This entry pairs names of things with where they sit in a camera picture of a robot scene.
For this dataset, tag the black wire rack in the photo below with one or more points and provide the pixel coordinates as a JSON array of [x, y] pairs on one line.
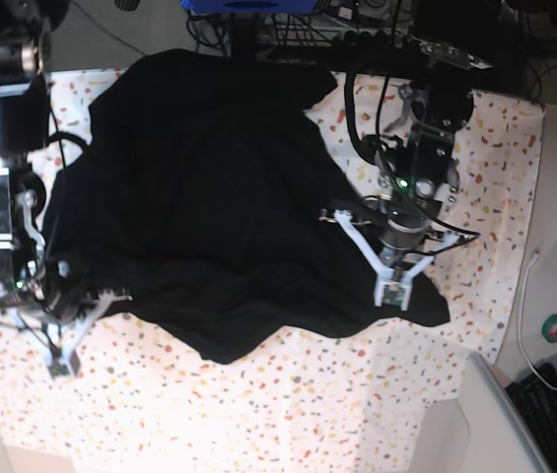
[[328, 24]]

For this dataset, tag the black keyboard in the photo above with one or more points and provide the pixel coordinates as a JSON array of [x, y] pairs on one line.
[[537, 405]]

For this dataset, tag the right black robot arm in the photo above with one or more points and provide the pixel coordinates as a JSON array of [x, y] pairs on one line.
[[25, 49]]

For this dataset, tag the grey laptop lid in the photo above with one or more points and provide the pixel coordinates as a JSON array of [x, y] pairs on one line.
[[499, 440]]

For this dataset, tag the right gripper silver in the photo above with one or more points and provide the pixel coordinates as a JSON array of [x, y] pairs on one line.
[[22, 198]]

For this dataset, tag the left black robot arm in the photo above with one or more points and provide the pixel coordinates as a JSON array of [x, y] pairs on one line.
[[451, 39]]

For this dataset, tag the green tape roll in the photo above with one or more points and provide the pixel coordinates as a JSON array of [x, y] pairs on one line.
[[549, 329]]

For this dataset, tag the left gripper silver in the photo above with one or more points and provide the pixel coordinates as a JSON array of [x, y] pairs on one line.
[[422, 181]]

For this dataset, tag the terrazzo patterned tablecloth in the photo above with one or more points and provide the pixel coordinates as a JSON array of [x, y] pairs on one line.
[[300, 401]]

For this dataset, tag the black t-shirt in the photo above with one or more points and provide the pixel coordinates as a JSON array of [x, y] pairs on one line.
[[199, 195]]

